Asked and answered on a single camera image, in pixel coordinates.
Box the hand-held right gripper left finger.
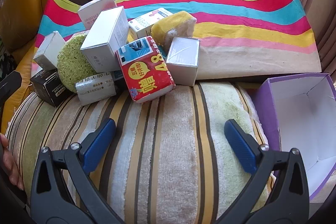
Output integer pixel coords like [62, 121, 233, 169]
[30, 117, 126, 224]

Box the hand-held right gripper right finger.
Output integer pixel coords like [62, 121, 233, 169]
[224, 119, 310, 224]

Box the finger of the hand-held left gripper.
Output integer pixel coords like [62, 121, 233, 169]
[0, 70, 24, 111]

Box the purple cardboard box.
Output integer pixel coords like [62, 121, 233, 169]
[252, 72, 336, 201]

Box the white box with pink print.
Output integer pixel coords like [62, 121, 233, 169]
[77, 0, 117, 30]

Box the person's left hand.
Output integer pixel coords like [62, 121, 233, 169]
[0, 133, 25, 191]

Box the black box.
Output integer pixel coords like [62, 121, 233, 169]
[30, 69, 72, 108]

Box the small grey box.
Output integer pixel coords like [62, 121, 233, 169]
[33, 31, 66, 71]

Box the silver box with text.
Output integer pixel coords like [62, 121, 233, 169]
[75, 72, 117, 106]

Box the round green sponge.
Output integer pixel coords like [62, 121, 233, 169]
[56, 31, 97, 94]

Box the yellow leather sofa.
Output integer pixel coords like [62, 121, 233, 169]
[0, 0, 87, 119]

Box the red and blue packet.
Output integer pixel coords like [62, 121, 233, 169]
[115, 36, 176, 104]

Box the glossy white box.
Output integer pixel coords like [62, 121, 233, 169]
[165, 37, 200, 86]

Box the tall white box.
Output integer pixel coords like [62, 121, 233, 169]
[80, 6, 130, 73]

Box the small white medicine box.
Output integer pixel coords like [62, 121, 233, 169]
[128, 8, 172, 39]

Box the colourful striped cloth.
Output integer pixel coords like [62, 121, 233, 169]
[31, 0, 323, 80]

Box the yellow sponge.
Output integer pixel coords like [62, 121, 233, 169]
[151, 11, 197, 50]

